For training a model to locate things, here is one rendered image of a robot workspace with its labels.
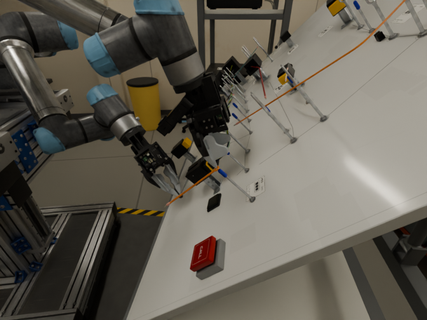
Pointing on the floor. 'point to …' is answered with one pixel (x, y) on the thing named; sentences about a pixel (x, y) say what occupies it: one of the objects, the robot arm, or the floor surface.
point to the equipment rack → (238, 19)
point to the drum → (145, 101)
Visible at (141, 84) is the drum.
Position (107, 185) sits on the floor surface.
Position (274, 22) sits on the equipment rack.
